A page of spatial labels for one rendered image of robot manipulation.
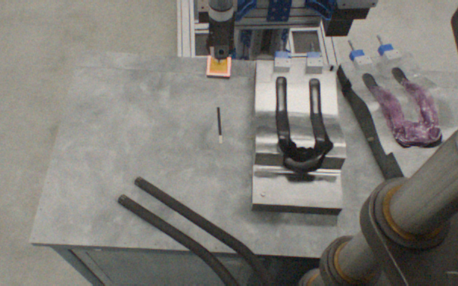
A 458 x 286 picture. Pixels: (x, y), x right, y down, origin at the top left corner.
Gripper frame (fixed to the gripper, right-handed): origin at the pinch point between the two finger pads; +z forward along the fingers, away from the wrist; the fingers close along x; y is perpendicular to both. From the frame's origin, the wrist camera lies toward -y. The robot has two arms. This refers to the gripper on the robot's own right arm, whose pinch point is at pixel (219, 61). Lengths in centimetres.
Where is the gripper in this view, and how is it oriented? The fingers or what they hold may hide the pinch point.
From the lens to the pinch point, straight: 157.7
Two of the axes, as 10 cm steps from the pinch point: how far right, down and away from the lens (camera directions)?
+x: -10.0, -0.6, -0.1
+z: -0.4, 4.7, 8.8
